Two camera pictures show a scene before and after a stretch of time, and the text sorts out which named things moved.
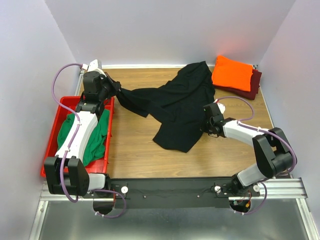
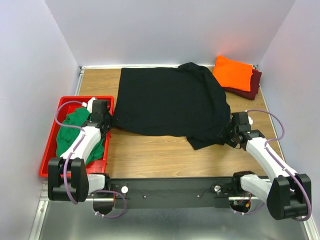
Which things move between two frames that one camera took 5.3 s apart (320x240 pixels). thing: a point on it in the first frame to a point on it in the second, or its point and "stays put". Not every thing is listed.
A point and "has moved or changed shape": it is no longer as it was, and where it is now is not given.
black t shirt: [178, 106] has moved or changed shape
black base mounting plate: [165, 193] stays put
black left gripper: [116, 85] to [113, 120]
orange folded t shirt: [232, 74] stays put
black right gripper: [204, 129] to [224, 134]
